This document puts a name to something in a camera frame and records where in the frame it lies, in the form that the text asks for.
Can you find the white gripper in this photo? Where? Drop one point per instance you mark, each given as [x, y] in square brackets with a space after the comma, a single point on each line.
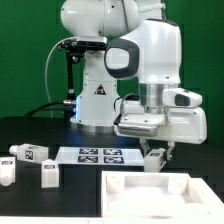
[186, 125]

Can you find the white square table top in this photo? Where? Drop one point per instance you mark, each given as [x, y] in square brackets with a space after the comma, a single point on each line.
[158, 195]

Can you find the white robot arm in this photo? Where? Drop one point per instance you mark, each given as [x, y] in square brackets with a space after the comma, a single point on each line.
[131, 83]

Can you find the white marker sheet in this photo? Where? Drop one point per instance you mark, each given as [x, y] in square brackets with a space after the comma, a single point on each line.
[99, 156]

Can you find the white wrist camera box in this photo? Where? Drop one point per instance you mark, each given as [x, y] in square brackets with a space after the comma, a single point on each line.
[179, 97]

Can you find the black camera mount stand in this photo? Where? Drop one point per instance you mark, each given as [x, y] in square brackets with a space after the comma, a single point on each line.
[71, 60]

